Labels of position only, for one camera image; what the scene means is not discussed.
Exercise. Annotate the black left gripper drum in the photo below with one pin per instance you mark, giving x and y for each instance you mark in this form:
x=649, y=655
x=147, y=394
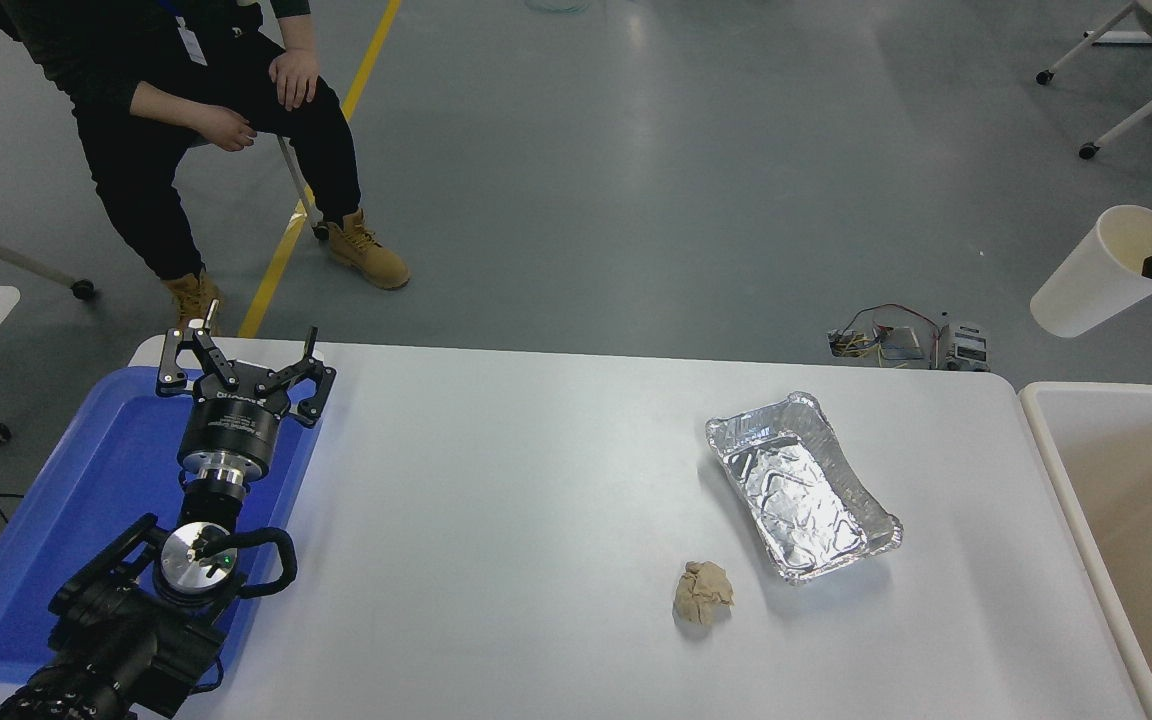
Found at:
x=231, y=425

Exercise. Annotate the white paper cup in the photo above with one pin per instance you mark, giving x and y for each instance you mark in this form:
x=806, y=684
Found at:
x=1086, y=285

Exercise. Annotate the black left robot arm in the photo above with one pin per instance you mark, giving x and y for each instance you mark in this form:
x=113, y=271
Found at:
x=106, y=640

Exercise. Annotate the person's right hand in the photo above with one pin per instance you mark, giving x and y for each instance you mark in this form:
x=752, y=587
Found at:
x=226, y=130

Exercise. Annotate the person's left hand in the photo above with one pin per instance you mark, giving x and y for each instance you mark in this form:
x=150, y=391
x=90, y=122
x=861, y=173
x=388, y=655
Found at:
x=296, y=78

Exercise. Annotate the tan work boot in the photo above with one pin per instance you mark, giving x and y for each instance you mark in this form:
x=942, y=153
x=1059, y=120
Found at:
x=366, y=255
x=194, y=298

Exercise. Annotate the blue plastic tray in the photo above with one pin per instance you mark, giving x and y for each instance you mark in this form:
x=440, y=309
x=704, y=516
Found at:
x=96, y=480

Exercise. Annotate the white chair with casters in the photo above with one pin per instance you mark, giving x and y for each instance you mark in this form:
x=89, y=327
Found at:
x=298, y=185

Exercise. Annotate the small grey electronic device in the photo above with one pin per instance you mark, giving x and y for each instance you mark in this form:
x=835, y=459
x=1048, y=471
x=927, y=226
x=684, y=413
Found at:
x=966, y=348

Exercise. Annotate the crumpled tan paper ball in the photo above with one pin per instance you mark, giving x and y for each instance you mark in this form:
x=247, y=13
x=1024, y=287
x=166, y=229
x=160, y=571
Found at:
x=704, y=594

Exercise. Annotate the silver foil tray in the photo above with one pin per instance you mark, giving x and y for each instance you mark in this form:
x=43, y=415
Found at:
x=796, y=495

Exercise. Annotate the white wheeled chair frame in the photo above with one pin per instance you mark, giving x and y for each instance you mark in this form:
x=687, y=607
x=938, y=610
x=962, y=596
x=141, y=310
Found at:
x=1141, y=105

